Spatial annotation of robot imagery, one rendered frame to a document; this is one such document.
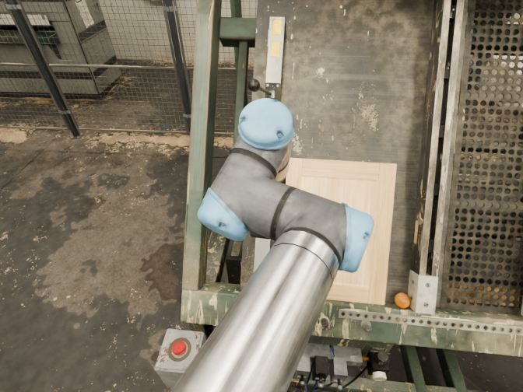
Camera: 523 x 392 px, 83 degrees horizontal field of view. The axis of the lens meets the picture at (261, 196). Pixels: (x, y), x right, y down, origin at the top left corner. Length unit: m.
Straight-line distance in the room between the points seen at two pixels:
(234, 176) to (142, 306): 1.91
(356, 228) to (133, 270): 2.17
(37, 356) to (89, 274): 0.55
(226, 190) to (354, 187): 0.74
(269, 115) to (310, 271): 0.21
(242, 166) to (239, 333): 0.22
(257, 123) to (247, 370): 0.28
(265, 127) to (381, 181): 0.74
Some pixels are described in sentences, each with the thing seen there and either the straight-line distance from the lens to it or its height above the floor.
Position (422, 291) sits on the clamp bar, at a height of 0.99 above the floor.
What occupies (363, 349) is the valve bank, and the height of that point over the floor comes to 0.73.
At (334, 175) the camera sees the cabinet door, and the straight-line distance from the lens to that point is 1.06.
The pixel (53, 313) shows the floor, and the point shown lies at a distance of 2.47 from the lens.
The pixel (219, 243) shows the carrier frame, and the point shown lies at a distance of 1.39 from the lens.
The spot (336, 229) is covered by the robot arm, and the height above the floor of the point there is 1.62.
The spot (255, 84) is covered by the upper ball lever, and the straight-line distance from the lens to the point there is 0.95.
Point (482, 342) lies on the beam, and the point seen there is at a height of 0.85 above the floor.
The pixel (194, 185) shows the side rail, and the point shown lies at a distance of 1.06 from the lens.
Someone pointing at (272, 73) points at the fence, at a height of 1.49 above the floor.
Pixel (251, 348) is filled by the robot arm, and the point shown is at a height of 1.64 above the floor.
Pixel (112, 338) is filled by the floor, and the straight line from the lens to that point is 2.21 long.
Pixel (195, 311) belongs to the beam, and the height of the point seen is 0.86.
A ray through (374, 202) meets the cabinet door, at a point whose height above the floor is 1.16.
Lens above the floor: 1.87
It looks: 43 degrees down
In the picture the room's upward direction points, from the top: straight up
